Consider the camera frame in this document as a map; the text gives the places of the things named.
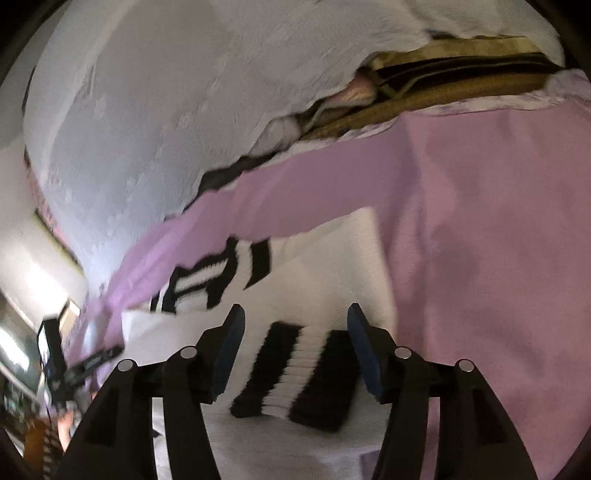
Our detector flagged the white lace cover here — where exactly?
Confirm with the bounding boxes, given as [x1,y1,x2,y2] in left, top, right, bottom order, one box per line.
[23,0,566,287]

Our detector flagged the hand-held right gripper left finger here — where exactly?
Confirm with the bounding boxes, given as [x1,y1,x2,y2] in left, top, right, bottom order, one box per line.
[55,302,247,480]

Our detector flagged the white sweater with black stripes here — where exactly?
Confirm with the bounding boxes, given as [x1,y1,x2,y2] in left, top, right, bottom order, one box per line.
[120,208,400,480]

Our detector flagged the folded brown blankets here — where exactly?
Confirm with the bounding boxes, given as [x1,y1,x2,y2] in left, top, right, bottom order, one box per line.
[300,37,566,141]

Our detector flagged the purple bed sheet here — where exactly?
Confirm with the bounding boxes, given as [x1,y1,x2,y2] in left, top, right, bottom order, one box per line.
[88,69,591,480]

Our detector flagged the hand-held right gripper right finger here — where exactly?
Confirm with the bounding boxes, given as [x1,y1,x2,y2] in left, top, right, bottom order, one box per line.
[346,302,539,480]

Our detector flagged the pink folded cloth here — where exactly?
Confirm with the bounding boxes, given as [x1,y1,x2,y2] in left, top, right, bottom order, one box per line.
[335,76,377,104]

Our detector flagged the orange garment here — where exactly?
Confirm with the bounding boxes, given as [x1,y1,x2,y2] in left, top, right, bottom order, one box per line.
[23,413,63,472]

